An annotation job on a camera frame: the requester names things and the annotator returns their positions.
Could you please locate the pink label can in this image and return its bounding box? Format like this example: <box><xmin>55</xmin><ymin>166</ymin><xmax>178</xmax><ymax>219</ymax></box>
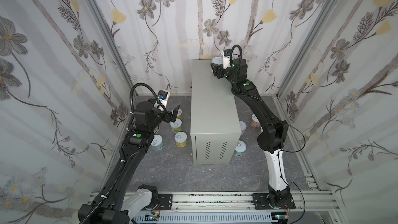
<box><xmin>211</xmin><ymin>57</ymin><xmax>223</xmax><ymax>66</ymax></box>

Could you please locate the yellow label can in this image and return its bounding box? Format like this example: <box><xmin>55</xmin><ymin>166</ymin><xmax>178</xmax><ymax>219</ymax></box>
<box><xmin>174</xmin><ymin>131</ymin><xmax>188</xmax><ymax>147</ymax></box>

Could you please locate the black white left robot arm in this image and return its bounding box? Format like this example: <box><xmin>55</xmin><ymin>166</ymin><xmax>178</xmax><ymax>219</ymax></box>
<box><xmin>78</xmin><ymin>99</ymin><xmax>179</xmax><ymax>224</ymax></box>

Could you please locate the orange label can far left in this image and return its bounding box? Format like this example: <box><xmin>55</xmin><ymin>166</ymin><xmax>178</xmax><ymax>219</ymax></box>
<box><xmin>177</xmin><ymin>108</ymin><xmax>183</xmax><ymax>120</ymax></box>

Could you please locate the green label can middle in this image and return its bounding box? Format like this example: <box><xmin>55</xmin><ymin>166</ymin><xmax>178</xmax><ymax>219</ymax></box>
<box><xmin>170</xmin><ymin>118</ymin><xmax>182</xmax><ymax>133</ymax></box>

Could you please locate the light blue can left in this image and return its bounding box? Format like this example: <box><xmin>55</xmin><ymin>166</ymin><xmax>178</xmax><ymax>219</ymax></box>
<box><xmin>151</xmin><ymin>134</ymin><xmax>164</xmax><ymax>151</ymax></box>

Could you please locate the light blue can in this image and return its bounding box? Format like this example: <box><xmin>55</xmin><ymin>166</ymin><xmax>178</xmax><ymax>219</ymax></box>
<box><xmin>151</xmin><ymin>134</ymin><xmax>164</xmax><ymax>151</ymax></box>
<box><xmin>234</xmin><ymin>140</ymin><xmax>247</xmax><ymax>157</ymax></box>

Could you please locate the grey metal cabinet box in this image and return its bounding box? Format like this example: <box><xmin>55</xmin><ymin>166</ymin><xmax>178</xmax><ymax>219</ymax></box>
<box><xmin>190</xmin><ymin>60</ymin><xmax>241</xmax><ymax>164</ymax></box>

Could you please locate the white can beside cabinet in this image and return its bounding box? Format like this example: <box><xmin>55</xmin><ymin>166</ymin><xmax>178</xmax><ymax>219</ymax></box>
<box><xmin>239</xmin><ymin>120</ymin><xmax>247</xmax><ymax>135</ymax></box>

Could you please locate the light blue can right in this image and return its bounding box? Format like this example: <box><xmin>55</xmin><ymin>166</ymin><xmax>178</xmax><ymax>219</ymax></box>
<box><xmin>234</xmin><ymin>140</ymin><xmax>247</xmax><ymax>157</ymax></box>

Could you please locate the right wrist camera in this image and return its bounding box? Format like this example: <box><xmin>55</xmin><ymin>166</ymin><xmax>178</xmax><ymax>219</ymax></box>
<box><xmin>223</xmin><ymin>49</ymin><xmax>232</xmax><ymax>69</ymax></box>

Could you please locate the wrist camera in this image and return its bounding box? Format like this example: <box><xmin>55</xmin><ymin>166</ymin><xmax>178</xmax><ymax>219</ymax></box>
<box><xmin>157</xmin><ymin>90</ymin><xmax>170</xmax><ymax>107</ymax></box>
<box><xmin>223</xmin><ymin>49</ymin><xmax>232</xmax><ymax>69</ymax></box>

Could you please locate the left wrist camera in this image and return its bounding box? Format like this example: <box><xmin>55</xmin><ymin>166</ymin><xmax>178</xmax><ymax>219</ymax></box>
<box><xmin>157</xmin><ymin>90</ymin><xmax>170</xmax><ymax>107</ymax></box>

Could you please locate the black corrugated left cable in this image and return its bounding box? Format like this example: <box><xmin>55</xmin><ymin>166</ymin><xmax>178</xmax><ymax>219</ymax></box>
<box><xmin>129</xmin><ymin>82</ymin><xmax>159</xmax><ymax>125</ymax></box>

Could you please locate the white slotted cable duct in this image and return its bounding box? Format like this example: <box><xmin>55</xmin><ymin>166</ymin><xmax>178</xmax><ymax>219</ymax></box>
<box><xmin>134</xmin><ymin>212</ymin><xmax>278</xmax><ymax>224</ymax></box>

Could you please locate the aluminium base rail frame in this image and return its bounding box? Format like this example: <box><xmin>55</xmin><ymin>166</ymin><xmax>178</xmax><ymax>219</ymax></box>
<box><xmin>83</xmin><ymin>174</ymin><xmax>346</xmax><ymax>224</ymax></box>

